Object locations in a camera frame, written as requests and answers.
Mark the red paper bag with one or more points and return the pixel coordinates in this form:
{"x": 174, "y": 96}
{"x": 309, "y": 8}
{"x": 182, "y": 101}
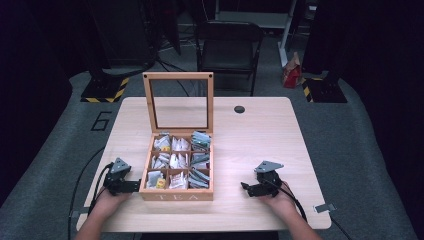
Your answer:
{"x": 292, "y": 75}

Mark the person's left hand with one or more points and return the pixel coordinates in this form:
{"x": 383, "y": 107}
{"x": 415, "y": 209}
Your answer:
{"x": 110, "y": 201}

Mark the grey metal table clip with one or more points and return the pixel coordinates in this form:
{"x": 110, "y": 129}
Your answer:
{"x": 79, "y": 212}
{"x": 325, "y": 208}

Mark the black folding chair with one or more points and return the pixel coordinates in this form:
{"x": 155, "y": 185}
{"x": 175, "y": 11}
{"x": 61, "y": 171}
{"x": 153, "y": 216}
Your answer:
{"x": 228, "y": 50}

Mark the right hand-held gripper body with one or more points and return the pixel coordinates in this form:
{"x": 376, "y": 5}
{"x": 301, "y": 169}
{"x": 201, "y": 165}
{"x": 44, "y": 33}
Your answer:
{"x": 270, "y": 181}

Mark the wooden tea box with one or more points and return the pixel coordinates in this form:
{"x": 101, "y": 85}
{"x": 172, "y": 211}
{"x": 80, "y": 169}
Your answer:
{"x": 181, "y": 100}

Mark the white table frame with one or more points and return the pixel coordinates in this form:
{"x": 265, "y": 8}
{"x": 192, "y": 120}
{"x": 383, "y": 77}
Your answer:
{"x": 286, "y": 36}

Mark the black table grommet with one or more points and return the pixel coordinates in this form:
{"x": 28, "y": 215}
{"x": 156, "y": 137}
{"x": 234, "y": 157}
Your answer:
{"x": 239, "y": 109}

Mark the pile of tea bag packets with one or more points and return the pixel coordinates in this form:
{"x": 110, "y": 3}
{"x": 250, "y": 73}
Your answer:
{"x": 181, "y": 161}

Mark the person's right hand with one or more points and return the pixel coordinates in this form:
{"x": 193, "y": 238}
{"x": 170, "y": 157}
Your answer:
{"x": 280, "y": 201}

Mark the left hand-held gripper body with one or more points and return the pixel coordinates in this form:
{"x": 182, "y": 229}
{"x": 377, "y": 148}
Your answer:
{"x": 116, "y": 175}

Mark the black stand base striped edge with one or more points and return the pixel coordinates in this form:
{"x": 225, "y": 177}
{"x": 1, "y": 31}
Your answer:
{"x": 325, "y": 91}
{"x": 105, "y": 90}

